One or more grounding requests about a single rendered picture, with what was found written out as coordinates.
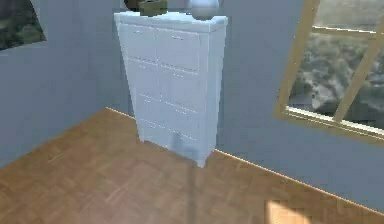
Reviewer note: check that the white chest of drawers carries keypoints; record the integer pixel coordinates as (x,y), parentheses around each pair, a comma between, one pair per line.
(176,86)

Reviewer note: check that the silver round vase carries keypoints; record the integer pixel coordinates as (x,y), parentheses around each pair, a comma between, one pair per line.
(204,8)

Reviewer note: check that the olive green box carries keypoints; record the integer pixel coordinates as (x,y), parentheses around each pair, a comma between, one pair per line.
(152,7)

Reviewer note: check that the wooden framed window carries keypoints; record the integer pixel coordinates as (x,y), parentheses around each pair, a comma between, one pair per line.
(336,70)

